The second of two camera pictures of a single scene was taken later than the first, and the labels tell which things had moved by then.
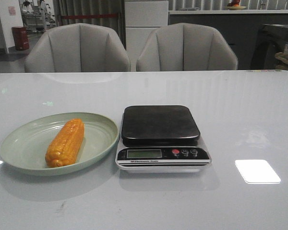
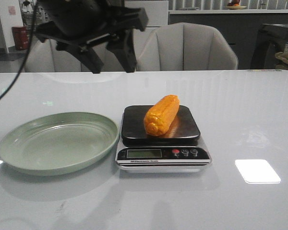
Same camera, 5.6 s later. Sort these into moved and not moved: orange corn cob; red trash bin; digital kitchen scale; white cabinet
Moved: orange corn cob
Not moved: white cabinet; digital kitchen scale; red trash bin
